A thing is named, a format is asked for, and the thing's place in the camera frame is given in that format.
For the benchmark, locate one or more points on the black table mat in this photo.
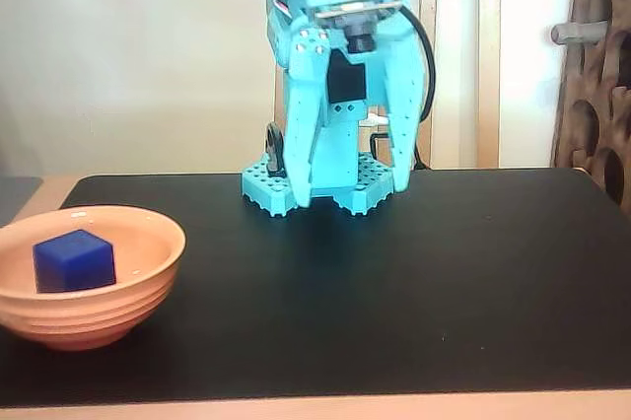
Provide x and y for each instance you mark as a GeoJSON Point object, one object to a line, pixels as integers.
{"type": "Point", "coordinates": [345, 316]}

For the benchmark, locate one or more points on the brown perforated wooden rack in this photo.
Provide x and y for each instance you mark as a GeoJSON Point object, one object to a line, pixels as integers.
{"type": "Point", "coordinates": [623, 70]}

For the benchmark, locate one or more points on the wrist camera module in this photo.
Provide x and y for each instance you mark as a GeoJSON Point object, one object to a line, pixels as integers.
{"type": "Point", "coordinates": [362, 38]}

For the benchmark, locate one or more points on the grey cylindrical peg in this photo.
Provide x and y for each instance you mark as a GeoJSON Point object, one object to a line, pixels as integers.
{"type": "Point", "coordinates": [577, 33]}

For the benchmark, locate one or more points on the orange ribbed bowl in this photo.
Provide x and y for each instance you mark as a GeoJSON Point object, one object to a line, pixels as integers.
{"type": "Point", "coordinates": [98, 316]}

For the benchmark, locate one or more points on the turquoise gripper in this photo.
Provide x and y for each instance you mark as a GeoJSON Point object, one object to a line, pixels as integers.
{"type": "Point", "coordinates": [307, 95]}

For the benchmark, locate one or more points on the light wooden slatted frame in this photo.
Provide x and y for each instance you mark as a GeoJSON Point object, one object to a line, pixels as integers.
{"type": "Point", "coordinates": [488, 70]}

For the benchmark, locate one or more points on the turquoise robot arm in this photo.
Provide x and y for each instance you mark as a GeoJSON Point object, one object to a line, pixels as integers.
{"type": "Point", "coordinates": [340, 154]}

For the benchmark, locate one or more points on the blue cube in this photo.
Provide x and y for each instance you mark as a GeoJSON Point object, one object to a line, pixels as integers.
{"type": "Point", "coordinates": [74, 262]}

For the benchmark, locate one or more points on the black clamp knob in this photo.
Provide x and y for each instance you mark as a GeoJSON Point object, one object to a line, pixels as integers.
{"type": "Point", "coordinates": [273, 144]}

